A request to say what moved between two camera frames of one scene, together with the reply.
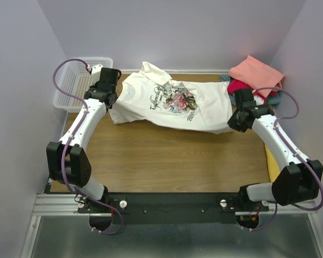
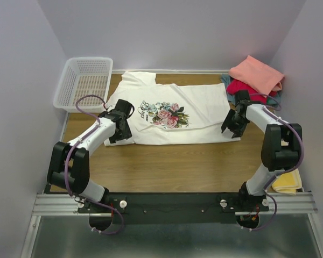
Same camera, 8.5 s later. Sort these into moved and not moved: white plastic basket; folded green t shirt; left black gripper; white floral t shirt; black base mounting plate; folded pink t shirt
Moved: left black gripper; white floral t shirt
Not moved: black base mounting plate; white plastic basket; folded green t shirt; folded pink t shirt
